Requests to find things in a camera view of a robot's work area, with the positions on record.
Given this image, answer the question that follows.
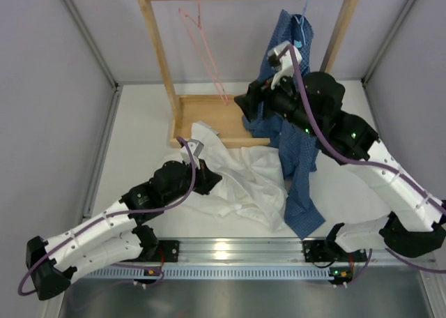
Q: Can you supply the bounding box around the slotted cable duct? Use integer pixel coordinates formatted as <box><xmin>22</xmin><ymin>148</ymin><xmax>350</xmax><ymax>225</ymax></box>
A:
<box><xmin>84</xmin><ymin>265</ymin><xmax>349</xmax><ymax>281</ymax></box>

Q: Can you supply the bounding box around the white shirt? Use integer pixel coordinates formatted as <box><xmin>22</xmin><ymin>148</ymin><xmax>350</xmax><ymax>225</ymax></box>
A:
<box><xmin>184</xmin><ymin>122</ymin><xmax>287</xmax><ymax>232</ymax></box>

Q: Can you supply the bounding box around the right aluminium frame post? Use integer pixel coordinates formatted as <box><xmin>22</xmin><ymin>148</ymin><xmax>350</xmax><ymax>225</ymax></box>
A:
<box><xmin>363</xmin><ymin>0</ymin><xmax>433</xmax><ymax>164</ymax></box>

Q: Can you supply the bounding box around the aluminium mounting rail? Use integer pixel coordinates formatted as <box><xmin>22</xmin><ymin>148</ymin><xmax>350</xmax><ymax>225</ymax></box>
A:
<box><xmin>156</xmin><ymin>236</ymin><xmax>412</xmax><ymax>265</ymax></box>

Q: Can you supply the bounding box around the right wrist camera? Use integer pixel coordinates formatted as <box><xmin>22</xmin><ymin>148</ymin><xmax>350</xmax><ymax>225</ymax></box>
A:
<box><xmin>267</xmin><ymin>40</ymin><xmax>302</xmax><ymax>90</ymax></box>

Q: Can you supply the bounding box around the pink wire hanger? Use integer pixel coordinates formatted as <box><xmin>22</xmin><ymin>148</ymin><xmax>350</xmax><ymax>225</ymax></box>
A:
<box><xmin>178</xmin><ymin>0</ymin><xmax>229</xmax><ymax>106</ymax></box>

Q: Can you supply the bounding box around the blue wire hanger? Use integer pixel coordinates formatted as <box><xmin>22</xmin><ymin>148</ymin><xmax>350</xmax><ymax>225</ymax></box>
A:
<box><xmin>294</xmin><ymin>0</ymin><xmax>309</xmax><ymax>48</ymax></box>

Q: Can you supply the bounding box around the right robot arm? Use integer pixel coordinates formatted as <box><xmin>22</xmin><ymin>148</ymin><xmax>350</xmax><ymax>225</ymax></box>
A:
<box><xmin>234</xmin><ymin>72</ymin><xmax>445</xmax><ymax>260</ymax></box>

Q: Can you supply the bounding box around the blue checkered shirt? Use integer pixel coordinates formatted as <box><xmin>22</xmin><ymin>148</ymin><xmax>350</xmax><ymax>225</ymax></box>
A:
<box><xmin>242</xmin><ymin>10</ymin><xmax>325</xmax><ymax>239</ymax></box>

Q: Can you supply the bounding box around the wooden clothes rack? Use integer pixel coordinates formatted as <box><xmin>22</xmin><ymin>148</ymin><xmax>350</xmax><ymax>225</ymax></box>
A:
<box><xmin>137</xmin><ymin>0</ymin><xmax>359</xmax><ymax>148</ymax></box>

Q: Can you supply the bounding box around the aluminium frame post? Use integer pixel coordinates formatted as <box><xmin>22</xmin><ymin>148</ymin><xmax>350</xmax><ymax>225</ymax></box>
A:
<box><xmin>52</xmin><ymin>0</ymin><xmax>123</xmax><ymax>158</ymax></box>
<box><xmin>363</xmin><ymin>0</ymin><xmax>433</xmax><ymax>164</ymax></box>

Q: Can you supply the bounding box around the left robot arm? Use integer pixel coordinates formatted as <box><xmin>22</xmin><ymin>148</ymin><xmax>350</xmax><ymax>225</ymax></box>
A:
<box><xmin>25</xmin><ymin>160</ymin><xmax>222</xmax><ymax>301</ymax></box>

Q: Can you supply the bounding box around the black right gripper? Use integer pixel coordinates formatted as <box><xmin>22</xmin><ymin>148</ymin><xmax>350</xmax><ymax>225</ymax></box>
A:
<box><xmin>235</xmin><ymin>68</ymin><xmax>321</xmax><ymax>140</ymax></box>

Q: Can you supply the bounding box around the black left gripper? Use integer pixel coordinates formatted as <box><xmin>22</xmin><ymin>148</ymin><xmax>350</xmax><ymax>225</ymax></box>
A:
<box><xmin>163</xmin><ymin>156</ymin><xmax>222</xmax><ymax>206</ymax></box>

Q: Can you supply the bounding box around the left aluminium frame post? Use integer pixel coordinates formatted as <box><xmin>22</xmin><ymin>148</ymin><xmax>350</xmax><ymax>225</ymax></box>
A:
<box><xmin>52</xmin><ymin>0</ymin><xmax>123</xmax><ymax>158</ymax></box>

